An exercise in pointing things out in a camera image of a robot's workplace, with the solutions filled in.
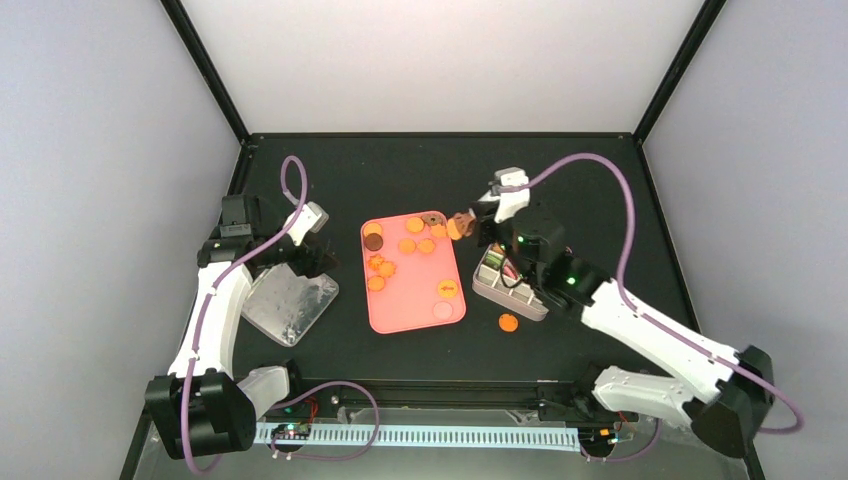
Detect dark chocolate round cookie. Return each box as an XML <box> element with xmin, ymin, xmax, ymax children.
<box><xmin>363</xmin><ymin>233</ymin><xmax>384</xmax><ymax>252</ymax></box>

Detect plain round orange cookie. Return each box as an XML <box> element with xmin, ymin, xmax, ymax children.
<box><xmin>398</xmin><ymin>238</ymin><xmax>417</xmax><ymax>255</ymax></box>

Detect green round cookie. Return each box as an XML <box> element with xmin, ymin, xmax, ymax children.
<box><xmin>483</xmin><ymin>255</ymin><xmax>503</xmax><ymax>270</ymax></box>

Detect left base circuit board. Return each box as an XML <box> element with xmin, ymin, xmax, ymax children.
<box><xmin>271</xmin><ymin>422</ymin><xmax>312</xmax><ymax>443</ymax></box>

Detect white slotted cable duct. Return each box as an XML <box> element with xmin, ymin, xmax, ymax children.
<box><xmin>254</xmin><ymin>422</ymin><xmax>581</xmax><ymax>453</ymax></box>

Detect red marked dotted cracker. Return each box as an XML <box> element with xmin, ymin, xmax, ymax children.
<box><xmin>437</xmin><ymin>279</ymin><xmax>460</xmax><ymax>299</ymax></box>

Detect metal serving tongs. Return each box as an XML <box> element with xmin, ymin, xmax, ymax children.
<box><xmin>450</xmin><ymin>210</ymin><xmax>479</xmax><ymax>240</ymax></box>

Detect purple cable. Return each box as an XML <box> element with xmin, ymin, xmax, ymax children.
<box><xmin>516</xmin><ymin>152</ymin><xmax>806</xmax><ymax>464</ymax></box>
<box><xmin>180</xmin><ymin>154</ymin><xmax>382</xmax><ymax>476</ymax></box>

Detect orange flower cookie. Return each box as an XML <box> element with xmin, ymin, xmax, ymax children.
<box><xmin>417</xmin><ymin>238</ymin><xmax>436</xmax><ymax>254</ymax></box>
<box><xmin>430</xmin><ymin>224</ymin><xmax>447</xmax><ymax>238</ymax></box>

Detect pink cookie tray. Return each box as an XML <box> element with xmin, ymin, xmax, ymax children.
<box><xmin>360</xmin><ymin>210</ymin><xmax>467</xmax><ymax>335</ymax></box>

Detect right base circuit board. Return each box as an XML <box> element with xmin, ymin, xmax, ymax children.
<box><xmin>578</xmin><ymin>428</ymin><xmax>633</xmax><ymax>445</ymax></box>

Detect white divided cookie tin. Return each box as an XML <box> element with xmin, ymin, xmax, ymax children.
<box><xmin>472</xmin><ymin>244</ymin><xmax>549</xmax><ymax>322</ymax></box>

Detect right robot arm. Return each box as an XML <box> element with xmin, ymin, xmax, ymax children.
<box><xmin>469</xmin><ymin>200</ymin><xmax>775</xmax><ymax>458</ymax></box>

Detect large round sandwich cookie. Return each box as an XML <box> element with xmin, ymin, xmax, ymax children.
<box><xmin>446</xmin><ymin>218</ymin><xmax>463</xmax><ymax>241</ymax></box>

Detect base circuit board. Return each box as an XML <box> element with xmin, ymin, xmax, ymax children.
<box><xmin>578</xmin><ymin>428</ymin><xmax>633</xmax><ymax>445</ymax></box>
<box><xmin>271</xmin><ymin>422</ymin><xmax>312</xmax><ymax>443</ymax></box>

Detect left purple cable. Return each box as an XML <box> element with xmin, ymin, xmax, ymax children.
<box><xmin>180</xmin><ymin>154</ymin><xmax>382</xmax><ymax>476</ymax></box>

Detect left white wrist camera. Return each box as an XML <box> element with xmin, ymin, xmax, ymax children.
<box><xmin>284</xmin><ymin>201</ymin><xmax>329</xmax><ymax>246</ymax></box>

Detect brown flower jam cookie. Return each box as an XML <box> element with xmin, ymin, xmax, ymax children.
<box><xmin>420</xmin><ymin>212</ymin><xmax>445</xmax><ymax>226</ymax></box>

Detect dotted cracker beside chocolate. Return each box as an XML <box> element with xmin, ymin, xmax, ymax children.
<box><xmin>362</xmin><ymin>222</ymin><xmax>383</xmax><ymax>237</ymax></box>

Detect round orange cracker cookie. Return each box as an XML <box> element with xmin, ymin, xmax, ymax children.
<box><xmin>405</xmin><ymin>217</ymin><xmax>426</xmax><ymax>234</ymax></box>

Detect pink round cookie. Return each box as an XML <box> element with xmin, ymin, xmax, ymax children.
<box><xmin>433</xmin><ymin>302</ymin><xmax>453</xmax><ymax>320</ymax></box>

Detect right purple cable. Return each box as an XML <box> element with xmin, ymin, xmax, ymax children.
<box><xmin>516</xmin><ymin>152</ymin><xmax>806</xmax><ymax>464</ymax></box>

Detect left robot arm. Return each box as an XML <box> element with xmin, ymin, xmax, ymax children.
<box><xmin>144</xmin><ymin>194</ymin><xmax>337</xmax><ymax>463</ymax></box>

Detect clear plastic tin lid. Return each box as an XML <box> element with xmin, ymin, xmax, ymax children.
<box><xmin>242</xmin><ymin>264</ymin><xmax>339</xmax><ymax>348</ymax></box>

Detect scalloped round orange cookie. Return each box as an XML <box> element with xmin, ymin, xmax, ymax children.
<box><xmin>367</xmin><ymin>275</ymin><xmax>386</xmax><ymax>292</ymax></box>

